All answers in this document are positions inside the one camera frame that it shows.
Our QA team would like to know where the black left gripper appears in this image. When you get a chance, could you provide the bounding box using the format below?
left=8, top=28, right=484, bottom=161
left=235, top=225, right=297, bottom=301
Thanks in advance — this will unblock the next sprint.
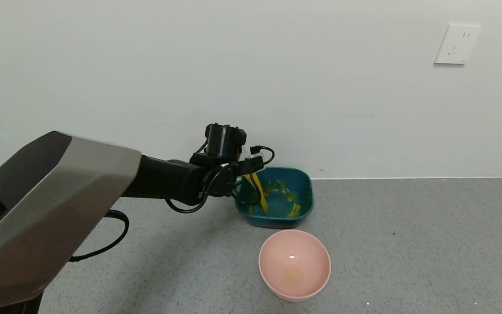
left=236, top=156, right=264, bottom=177

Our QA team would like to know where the orange juice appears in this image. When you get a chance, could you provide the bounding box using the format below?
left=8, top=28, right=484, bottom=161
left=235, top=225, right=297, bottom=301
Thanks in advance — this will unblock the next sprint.
left=246, top=174, right=302, bottom=218

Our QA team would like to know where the pink round bowl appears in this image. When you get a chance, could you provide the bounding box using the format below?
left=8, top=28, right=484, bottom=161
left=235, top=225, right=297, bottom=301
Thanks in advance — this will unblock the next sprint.
left=258, top=229, right=331, bottom=302

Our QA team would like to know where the teal square plastic basin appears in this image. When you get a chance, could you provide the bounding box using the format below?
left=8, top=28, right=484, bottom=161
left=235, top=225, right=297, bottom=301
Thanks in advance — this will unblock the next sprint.
left=233, top=167, right=314, bottom=229

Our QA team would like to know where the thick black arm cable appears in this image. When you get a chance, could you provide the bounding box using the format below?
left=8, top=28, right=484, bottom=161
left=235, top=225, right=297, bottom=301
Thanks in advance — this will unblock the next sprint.
left=69, top=210, right=130, bottom=263

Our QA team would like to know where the white wall socket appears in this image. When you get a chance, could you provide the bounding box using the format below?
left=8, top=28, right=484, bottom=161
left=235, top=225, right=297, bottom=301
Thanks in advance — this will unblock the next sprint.
left=433, top=24, right=482, bottom=65

